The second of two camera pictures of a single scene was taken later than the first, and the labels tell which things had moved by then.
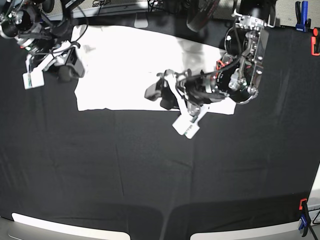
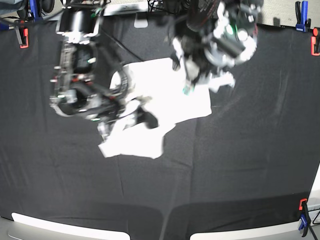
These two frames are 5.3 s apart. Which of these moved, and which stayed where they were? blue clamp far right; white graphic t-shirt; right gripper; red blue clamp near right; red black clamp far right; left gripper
Moved: white graphic t-shirt; right gripper; left gripper
Stayed: red blue clamp near right; blue clamp far right; red black clamp far right
